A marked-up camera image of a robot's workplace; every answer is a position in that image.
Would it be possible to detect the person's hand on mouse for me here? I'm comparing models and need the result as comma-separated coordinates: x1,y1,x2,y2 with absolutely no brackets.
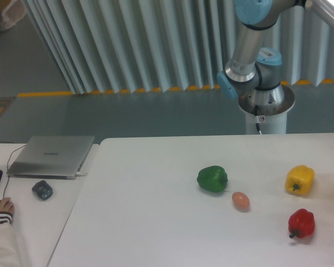
0,197,15,216

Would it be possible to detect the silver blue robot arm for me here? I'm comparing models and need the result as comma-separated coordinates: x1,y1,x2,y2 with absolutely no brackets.
217,1,334,111

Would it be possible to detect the white striped sleeve forearm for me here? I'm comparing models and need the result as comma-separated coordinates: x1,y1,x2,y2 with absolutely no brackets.
0,211,22,266

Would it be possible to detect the dark earbuds case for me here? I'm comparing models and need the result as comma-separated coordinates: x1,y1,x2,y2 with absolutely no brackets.
32,180,53,201

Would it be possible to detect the silver closed laptop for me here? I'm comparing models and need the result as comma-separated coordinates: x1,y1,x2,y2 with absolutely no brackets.
7,136,95,180

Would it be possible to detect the green bell pepper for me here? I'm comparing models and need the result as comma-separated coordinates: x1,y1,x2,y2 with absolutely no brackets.
197,166,228,192

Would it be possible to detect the brown egg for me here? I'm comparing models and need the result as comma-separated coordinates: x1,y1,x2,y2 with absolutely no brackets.
232,192,250,210

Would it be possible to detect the yellow bell pepper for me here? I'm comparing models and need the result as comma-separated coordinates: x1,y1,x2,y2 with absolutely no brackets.
284,165,315,196

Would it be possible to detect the red bell pepper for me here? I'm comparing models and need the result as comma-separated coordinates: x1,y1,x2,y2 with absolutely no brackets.
288,209,316,239

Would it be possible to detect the white laptop charging cable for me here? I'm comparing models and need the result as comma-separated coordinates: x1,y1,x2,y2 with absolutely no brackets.
77,158,89,177

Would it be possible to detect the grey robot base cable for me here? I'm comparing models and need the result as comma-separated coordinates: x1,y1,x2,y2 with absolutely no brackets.
254,104,263,136

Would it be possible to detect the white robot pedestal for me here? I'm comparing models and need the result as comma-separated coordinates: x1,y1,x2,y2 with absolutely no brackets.
238,84,295,135

